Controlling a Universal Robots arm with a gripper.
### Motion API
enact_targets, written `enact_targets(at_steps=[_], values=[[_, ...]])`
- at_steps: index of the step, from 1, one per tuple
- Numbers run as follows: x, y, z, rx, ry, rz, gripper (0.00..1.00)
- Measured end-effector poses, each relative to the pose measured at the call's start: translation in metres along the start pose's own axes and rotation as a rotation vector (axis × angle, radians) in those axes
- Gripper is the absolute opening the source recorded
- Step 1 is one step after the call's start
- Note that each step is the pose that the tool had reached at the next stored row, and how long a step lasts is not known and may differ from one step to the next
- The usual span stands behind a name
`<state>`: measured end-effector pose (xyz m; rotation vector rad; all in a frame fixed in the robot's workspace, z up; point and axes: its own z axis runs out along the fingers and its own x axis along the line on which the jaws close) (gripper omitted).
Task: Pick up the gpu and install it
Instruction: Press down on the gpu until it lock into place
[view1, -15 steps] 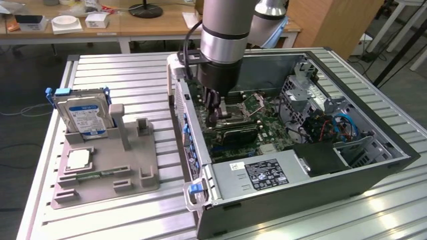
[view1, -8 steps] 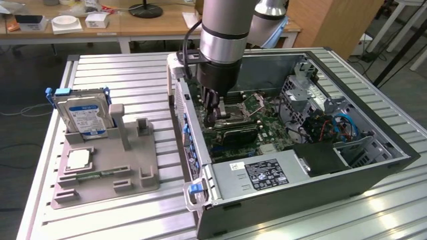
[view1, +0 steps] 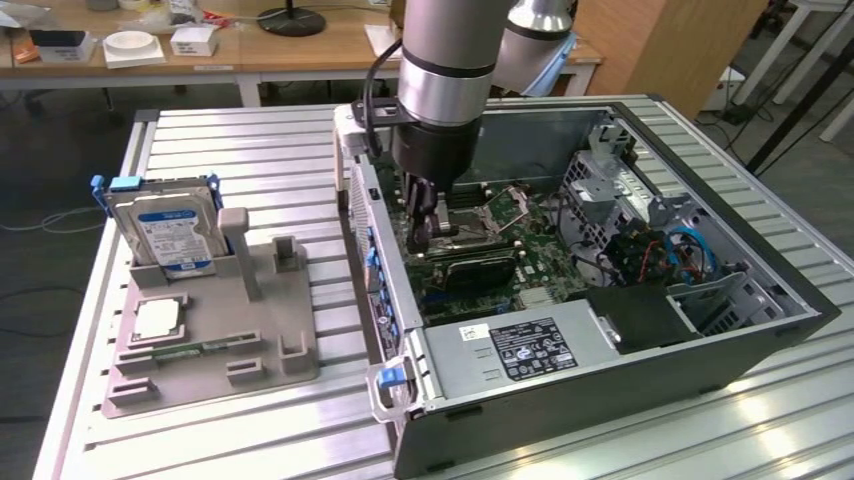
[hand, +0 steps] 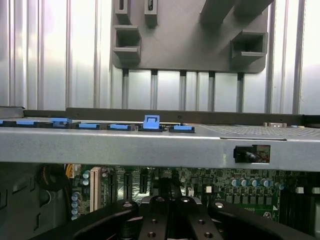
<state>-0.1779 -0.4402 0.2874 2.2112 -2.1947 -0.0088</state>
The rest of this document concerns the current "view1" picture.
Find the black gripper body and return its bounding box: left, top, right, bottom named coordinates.
left=389, top=119, right=483, bottom=186

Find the graphics card black fan shroud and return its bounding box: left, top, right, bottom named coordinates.
left=423, top=253, right=520, bottom=301

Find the CPU socket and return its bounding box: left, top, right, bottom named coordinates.
left=456, top=210, right=501, bottom=249

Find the metal socket cover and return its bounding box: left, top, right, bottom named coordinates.
left=483, top=184, right=535, bottom=226

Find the green motherboard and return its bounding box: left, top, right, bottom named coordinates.
left=385, top=174, right=592, bottom=326

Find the white paper stack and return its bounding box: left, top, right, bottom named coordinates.
left=363, top=23, right=405, bottom=61

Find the silver metal disk bay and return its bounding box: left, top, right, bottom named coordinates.
left=557, top=148, right=668, bottom=241

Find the grey power supply unit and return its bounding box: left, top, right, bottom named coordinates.
left=405, top=302, right=625, bottom=404

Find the black round lamp base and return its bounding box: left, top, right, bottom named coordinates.
left=256, top=0, right=328, bottom=37

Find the black plastic shroud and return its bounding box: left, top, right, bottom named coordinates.
left=565, top=284, right=705, bottom=357

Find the grey parts rack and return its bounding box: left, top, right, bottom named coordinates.
left=98, top=207, right=321, bottom=420

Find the hard disk blue carrier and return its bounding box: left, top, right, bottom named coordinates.
left=89, top=172, right=225, bottom=281

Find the wooden cabinet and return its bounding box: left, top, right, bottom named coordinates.
left=572, top=0, right=768, bottom=121

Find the small white box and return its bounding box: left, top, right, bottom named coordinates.
left=168, top=24, right=220, bottom=56

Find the black open PC case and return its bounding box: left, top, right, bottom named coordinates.
left=331, top=102, right=843, bottom=480

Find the silver CPU chip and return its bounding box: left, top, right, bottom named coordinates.
left=130, top=299, right=185, bottom=341

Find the green RAM stick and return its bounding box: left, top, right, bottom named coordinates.
left=150, top=334, right=241, bottom=359

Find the silver slanted disk bay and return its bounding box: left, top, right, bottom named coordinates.
left=665, top=272, right=782, bottom=339

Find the white floor unit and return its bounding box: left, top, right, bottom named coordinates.
left=697, top=67, right=747, bottom=117

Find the white flat box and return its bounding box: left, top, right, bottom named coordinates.
left=100, top=39, right=166, bottom=70

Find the clear plastic bag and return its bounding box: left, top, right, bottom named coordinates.
left=136, top=0, right=205, bottom=27

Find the white round dish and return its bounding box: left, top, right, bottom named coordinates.
left=105, top=30, right=156, bottom=51

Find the wooden desk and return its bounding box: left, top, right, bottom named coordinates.
left=0, top=0, right=605, bottom=109

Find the white box dark lid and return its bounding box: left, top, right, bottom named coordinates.
left=26, top=28, right=94, bottom=64

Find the silver foil bag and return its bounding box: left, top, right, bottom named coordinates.
left=0, top=5, right=61, bottom=31

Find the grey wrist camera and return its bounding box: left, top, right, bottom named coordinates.
left=336, top=98, right=419, bottom=157

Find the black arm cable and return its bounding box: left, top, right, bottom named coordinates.
left=361, top=39, right=405, bottom=157

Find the black wire bundle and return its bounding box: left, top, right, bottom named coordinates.
left=603, top=231, right=668, bottom=287

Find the red wire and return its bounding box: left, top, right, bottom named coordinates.
left=637, top=239, right=668, bottom=286

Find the blue wire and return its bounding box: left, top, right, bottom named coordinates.
left=665, top=226, right=719, bottom=284

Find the white floor cable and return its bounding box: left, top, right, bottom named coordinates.
left=0, top=208, right=108, bottom=234

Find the black metal post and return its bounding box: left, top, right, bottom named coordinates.
left=746, top=44, right=854, bottom=175

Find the white table frame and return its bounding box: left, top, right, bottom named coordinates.
left=732, top=0, right=854, bottom=145

